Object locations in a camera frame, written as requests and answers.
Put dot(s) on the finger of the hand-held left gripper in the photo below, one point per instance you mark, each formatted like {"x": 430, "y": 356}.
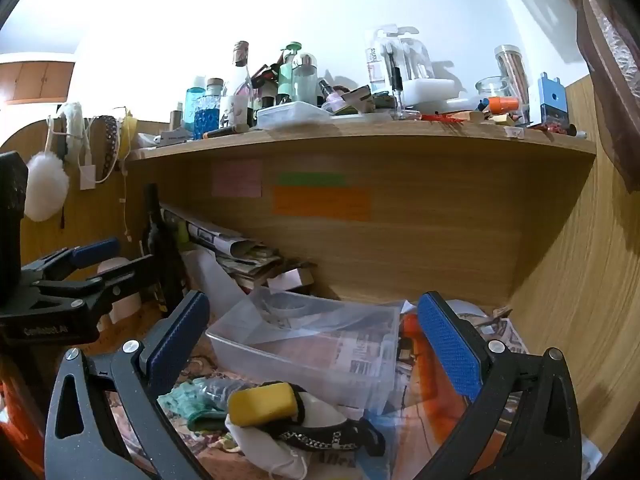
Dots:
{"x": 125, "y": 276}
{"x": 94, "y": 252}

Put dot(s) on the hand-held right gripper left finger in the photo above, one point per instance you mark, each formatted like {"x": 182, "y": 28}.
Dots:
{"x": 176, "y": 347}

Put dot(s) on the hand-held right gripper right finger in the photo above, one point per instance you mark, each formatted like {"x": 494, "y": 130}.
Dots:
{"x": 449, "y": 345}

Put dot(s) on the white cup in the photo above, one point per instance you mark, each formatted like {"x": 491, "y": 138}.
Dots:
{"x": 121, "y": 287}

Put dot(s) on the dark wine bottle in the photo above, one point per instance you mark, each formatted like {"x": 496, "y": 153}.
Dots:
{"x": 159, "y": 255}

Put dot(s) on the green cloth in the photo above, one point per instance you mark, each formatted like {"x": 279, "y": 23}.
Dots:
{"x": 186, "y": 401}

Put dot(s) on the white fluffy puff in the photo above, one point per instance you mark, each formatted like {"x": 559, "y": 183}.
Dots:
{"x": 46, "y": 186}

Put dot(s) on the white charger plug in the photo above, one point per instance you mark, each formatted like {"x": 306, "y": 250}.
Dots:
{"x": 88, "y": 176}

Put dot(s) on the newspaper sheet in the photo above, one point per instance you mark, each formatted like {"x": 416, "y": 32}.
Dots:
{"x": 360, "y": 352}

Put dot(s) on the yellow sponge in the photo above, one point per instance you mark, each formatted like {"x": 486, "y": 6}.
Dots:
{"x": 262, "y": 403}

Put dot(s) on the patterned headband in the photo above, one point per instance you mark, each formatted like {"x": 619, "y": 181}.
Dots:
{"x": 108, "y": 145}

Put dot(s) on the stack of newspapers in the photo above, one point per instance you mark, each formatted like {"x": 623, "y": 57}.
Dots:
{"x": 235, "y": 255}

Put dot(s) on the clear plastic container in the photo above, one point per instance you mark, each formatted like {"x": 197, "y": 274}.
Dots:
{"x": 305, "y": 345}

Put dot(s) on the white face mask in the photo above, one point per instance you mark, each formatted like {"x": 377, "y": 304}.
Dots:
{"x": 267, "y": 452}

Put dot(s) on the pink sticky note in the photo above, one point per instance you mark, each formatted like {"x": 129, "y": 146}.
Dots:
{"x": 236, "y": 177}

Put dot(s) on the light blue bottle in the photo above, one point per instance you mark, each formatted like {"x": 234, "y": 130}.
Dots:
{"x": 192, "y": 105}

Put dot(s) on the blue liquid bottle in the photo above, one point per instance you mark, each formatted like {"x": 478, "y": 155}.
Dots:
{"x": 206, "y": 112}

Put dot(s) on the orange sticky note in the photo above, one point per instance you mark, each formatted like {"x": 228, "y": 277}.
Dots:
{"x": 322, "y": 203}

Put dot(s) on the green sticky note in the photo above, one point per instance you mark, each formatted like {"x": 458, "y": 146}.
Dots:
{"x": 311, "y": 179}

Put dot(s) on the tall clear glass bottle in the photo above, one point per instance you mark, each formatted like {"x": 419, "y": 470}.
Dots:
{"x": 241, "y": 85}

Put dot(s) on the wooden shelf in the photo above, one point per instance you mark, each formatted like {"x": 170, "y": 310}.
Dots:
{"x": 350, "y": 140}

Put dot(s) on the white plastic box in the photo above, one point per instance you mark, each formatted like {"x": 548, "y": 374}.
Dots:
{"x": 291, "y": 115}

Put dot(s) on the orange cap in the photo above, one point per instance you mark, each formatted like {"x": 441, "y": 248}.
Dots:
{"x": 502, "y": 105}

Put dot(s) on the green pump bottle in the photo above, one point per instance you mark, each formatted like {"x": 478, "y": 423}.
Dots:
{"x": 287, "y": 72}

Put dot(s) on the round glass bowl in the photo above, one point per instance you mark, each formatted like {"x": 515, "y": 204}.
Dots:
{"x": 492, "y": 87}

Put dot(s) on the blue plastic box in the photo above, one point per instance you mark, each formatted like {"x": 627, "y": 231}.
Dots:
{"x": 553, "y": 105}

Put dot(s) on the clear bottle with silver cap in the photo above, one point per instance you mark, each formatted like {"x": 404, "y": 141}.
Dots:
{"x": 305, "y": 80}

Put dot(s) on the tall clear jar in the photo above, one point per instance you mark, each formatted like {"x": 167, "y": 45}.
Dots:
{"x": 512, "y": 77}

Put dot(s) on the clear toothbrush pack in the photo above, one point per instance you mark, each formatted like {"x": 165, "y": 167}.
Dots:
{"x": 397, "y": 57}

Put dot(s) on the brown curtain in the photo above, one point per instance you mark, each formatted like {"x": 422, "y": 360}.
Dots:
{"x": 607, "y": 60}

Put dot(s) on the wooden wall cabinet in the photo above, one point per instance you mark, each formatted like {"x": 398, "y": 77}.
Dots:
{"x": 35, "y": 80}

